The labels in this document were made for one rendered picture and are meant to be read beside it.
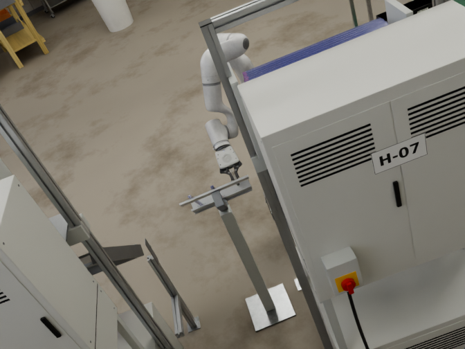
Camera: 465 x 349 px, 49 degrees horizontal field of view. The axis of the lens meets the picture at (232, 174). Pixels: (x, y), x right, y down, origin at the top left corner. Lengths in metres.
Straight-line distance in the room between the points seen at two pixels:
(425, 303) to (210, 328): 1.42
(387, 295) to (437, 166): 0.83
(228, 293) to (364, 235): 1.77
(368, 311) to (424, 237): 0.57
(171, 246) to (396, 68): 2.64
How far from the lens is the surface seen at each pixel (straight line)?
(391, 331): 2.17
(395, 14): 1.83
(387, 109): 1.40
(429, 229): 1.76
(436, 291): 2.27
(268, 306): 3.08
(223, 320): 3.19
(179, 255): 3.68
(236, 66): 2.64
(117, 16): 8.16
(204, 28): 1.61
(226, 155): 2.51
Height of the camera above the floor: 2.45
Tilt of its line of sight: 36 degrees down
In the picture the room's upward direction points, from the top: 23 degrees counter-clockwise
